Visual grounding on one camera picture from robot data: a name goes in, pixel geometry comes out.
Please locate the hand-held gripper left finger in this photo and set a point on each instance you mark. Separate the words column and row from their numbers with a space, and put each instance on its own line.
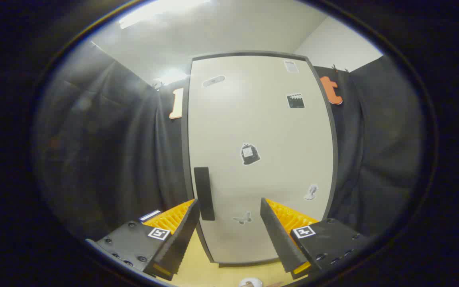
column 181, row 235

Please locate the white striped shoe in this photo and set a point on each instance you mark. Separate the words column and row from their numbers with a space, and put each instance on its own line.
column 253, row 282

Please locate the black backdrop cloth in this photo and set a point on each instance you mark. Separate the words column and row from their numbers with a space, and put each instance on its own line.
column 114, row 139

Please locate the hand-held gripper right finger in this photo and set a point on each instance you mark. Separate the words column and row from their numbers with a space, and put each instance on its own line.
column 277, row 235

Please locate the grey shoe cabinet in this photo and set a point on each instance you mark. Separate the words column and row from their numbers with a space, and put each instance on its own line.
column 185, row 131

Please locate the grey cover book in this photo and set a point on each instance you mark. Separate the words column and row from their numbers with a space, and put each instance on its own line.
column 150, row 215

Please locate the white shoe cabinet door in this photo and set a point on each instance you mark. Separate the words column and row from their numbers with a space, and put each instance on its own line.
column 253, row 119

